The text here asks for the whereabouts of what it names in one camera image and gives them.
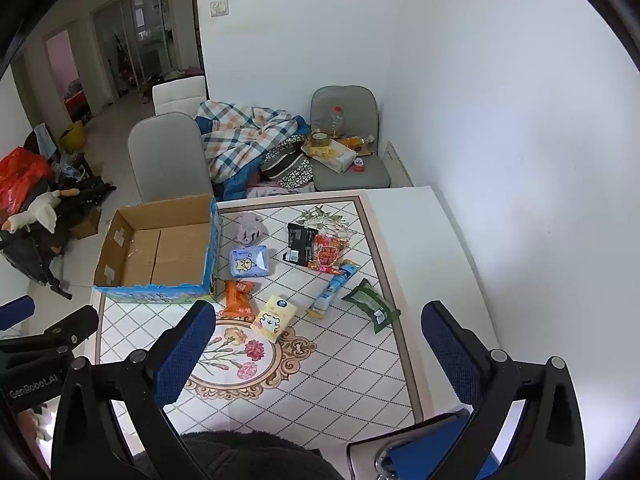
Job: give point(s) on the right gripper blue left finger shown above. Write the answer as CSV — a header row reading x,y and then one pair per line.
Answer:
x,y
88,442

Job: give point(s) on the white plush duck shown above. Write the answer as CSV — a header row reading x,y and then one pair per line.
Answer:
x,y
41,210

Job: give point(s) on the open cardboard box blue sides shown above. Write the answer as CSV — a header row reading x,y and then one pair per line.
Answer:
x,y
163,252

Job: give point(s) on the purple plush toy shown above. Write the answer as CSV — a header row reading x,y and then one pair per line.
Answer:
x,y
250,229

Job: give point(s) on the wall switch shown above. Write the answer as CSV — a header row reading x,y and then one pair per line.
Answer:
x,y
219,8

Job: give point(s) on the black snack packet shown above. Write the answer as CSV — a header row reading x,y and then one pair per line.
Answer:
x,y
300,245

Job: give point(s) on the red plastic bag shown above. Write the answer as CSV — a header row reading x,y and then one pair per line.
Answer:
x,y
20,171

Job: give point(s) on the tape roll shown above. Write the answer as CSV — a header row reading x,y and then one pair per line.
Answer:
x,y
319,139

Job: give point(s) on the black white patterned bag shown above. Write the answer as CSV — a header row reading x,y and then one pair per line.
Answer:
x,y
287,166

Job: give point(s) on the grey chair near box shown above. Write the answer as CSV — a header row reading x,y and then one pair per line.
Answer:
x,y
167,155

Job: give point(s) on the orange snack packet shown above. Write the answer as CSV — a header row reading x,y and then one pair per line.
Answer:
x,y
237,300

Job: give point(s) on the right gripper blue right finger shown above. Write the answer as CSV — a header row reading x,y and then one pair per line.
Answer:
x,y
548,441

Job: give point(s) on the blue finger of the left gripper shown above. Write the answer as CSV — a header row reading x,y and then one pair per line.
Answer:
x,y
16,311

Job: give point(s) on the green snack packet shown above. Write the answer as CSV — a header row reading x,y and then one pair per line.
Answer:
x,y
368,300

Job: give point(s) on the white chair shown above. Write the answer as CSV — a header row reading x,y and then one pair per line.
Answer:
x,y
183,95

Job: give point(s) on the plaid blanket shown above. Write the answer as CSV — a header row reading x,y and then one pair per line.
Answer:
x,y
237,140

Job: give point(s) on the yellow tissue pack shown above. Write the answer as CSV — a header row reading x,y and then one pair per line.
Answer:
x,y
274,318

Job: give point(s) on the tissue box on chair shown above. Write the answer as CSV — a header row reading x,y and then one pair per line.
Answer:
x,y
336,157

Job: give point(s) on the red snack packet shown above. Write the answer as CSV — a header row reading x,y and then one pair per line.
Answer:
x,y
326,253

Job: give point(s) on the plastic bottle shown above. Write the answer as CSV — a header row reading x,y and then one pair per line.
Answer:
x,y
337,122

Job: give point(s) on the yellow bucket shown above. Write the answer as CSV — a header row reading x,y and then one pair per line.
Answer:
x,y
74,137

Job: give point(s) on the light blue snack packet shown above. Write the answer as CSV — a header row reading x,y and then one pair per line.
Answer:
x,y
321,304

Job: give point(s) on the grey chair in corner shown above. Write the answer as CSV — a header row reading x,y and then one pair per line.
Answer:
x,y
361,130

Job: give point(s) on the black clothing pile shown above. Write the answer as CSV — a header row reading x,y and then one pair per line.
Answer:
x,y
32,251

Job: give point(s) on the blue tissue pack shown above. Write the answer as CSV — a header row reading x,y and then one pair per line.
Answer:
x,y
249,262

